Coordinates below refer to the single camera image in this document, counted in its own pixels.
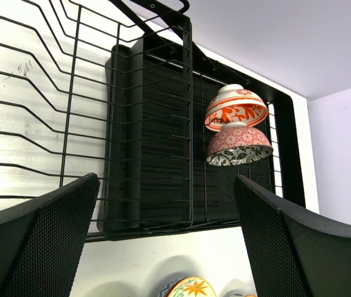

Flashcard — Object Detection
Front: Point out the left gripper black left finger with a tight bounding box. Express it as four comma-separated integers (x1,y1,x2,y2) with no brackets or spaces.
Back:
0,173,100,296

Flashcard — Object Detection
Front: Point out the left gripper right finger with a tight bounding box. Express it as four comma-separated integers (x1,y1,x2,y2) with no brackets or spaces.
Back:
234,175,351,296

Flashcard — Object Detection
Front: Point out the black leaf pattern bowl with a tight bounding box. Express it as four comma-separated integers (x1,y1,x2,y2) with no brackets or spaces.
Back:
206,122,273,166

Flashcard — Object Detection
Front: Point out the orange floral bowl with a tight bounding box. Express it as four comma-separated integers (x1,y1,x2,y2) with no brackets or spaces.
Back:
204,84,269,132

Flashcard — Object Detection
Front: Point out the black dish rack tray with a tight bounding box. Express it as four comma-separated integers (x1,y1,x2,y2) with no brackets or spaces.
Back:
96,0,307,233

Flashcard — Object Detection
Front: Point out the green bowl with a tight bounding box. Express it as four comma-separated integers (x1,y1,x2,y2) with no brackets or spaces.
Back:
228,293,257,297

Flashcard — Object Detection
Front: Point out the leaf pattern white bowl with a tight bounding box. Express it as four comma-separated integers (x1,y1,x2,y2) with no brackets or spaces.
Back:
157,277,217,297

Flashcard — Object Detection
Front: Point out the black wire plate rack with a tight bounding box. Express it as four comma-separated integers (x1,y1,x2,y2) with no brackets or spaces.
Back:
0,1,181,241

